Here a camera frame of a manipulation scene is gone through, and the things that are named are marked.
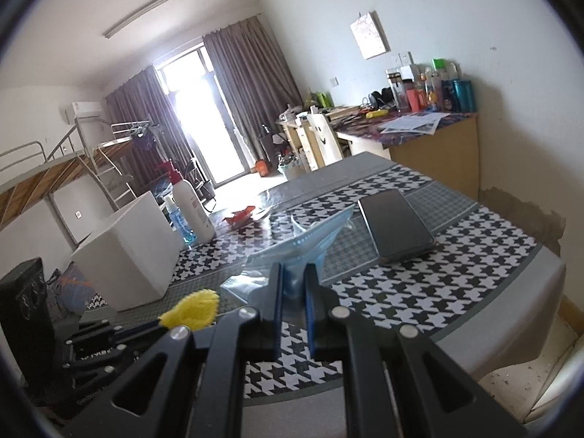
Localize white foam box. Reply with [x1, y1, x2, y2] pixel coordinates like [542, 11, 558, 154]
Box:
[71, 192, 183, 311]

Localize white air conditioner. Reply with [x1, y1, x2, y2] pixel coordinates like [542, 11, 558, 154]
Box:
[65, 102, 104, 124]

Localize papers on desk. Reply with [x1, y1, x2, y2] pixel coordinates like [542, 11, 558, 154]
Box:
[379, 113, 447, 135]

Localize far wooden desk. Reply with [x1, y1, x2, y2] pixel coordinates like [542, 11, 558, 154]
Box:
[278, 117, 325, 171]

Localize black speaker box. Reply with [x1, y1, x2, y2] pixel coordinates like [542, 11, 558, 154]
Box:
[1, 257, 54, 383]

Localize white bucket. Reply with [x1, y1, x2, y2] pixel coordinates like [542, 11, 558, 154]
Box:
[278, 156, 306, 181]

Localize white lotion pump bottle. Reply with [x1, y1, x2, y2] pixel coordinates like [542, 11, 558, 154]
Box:
[160, 160, 216, 244]

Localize blue liquid bottle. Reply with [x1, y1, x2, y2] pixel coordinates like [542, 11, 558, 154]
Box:
[164, 195, 196, 247]

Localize brown curtain left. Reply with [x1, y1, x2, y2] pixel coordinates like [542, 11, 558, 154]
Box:
[105, 65, 198, 193]

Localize teal bottle on desk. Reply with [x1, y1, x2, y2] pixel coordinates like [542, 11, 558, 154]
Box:
[454, 79, 477, 113]

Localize wall picture canvas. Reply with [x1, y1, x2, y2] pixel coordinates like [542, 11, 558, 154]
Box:
[349, 10, 390, 60]

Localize ceiling light tube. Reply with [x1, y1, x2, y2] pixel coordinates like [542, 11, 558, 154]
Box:
[102, 0, 171, 40]

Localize yellow soft cloth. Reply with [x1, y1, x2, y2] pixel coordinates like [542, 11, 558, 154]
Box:
[158, 289, 220, 331]

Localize smiley wooden chair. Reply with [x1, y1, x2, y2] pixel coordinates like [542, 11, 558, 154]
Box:
[308, 114, 343, 166]

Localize houndstooth tablecloth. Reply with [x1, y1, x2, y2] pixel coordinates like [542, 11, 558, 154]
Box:
[85, 154, 565, 378]

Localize black smartphone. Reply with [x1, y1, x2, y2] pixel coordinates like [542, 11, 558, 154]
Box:
[357, 189, 437, 264]

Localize brown curtain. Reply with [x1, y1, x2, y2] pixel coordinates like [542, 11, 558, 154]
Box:
[203, 16, 302, 161]
[105, 65, 198, 193]

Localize wooden desk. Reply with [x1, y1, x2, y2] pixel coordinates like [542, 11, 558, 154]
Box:
[335, 113, 480, 200]
[278, 117, 325, 171]

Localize blue face mask packet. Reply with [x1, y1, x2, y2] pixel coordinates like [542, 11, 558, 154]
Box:
[220, 205, 354, 304]

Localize orange container on floor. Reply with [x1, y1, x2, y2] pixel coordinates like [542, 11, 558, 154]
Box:
[254, 159, 270, 177]

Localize red snack packet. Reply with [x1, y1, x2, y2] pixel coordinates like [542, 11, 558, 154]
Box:
[223, 206, 256, 228]

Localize brown curtain right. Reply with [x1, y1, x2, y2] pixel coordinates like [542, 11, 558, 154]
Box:
[203, 16, 302, 161]

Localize metal bunk bed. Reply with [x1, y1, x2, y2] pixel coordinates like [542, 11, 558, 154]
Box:
[1, 120, 154, 247]

